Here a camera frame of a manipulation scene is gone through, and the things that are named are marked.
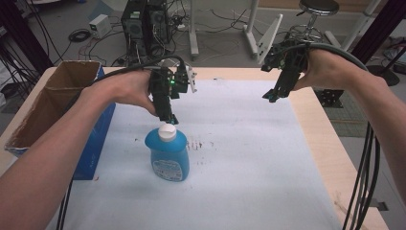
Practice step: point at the white foam mat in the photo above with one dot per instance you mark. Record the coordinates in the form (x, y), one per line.
(230, 159)

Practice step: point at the black computer tower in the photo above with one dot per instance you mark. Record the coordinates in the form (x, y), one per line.
(145, 28)

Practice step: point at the person's right hand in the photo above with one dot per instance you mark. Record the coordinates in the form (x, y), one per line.
(328, 70)

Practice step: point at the person's left hand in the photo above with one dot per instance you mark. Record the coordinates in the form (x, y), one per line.
(124, 89)

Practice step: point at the open cardboard box blue outside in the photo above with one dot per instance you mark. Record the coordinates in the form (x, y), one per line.
(57, 105)

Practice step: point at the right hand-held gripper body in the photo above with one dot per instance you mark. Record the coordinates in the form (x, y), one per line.
(287, 64)

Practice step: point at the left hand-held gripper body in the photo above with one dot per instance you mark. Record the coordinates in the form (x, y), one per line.
(166, 86)

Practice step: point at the black round stool chrome base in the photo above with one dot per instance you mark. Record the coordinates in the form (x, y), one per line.
(314, 16)

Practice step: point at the white metal table frame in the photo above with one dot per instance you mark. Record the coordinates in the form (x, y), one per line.
(255, 35)

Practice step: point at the blue bottle with white cap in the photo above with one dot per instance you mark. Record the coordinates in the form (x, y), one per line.
(167, 153)

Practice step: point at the small white power supply box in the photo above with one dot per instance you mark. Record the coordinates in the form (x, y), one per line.
(100, 25)

